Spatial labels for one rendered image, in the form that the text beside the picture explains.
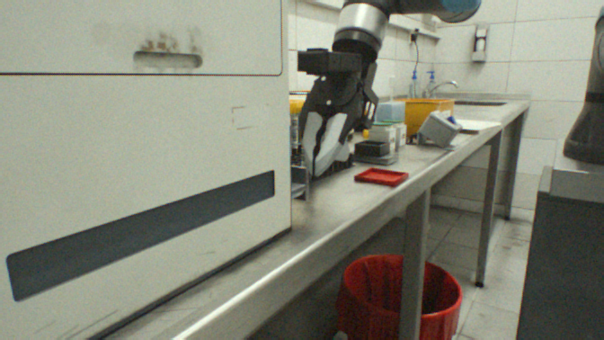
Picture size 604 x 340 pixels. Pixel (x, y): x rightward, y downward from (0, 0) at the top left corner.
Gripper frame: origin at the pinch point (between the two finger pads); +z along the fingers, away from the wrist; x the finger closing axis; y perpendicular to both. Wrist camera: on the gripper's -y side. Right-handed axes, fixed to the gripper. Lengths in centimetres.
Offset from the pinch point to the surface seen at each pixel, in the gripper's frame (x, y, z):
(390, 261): 15, 88, 7
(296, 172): -1.8, -6.3, 2.8
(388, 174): -3.9, 17.4, -4.9
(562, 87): -24, 230, -136
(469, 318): -5, 150, 20
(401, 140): 1.9, 35.3, -17.7
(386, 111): 7.6, 36.3, -24.9
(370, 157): 2.3, 22.6, -8.9
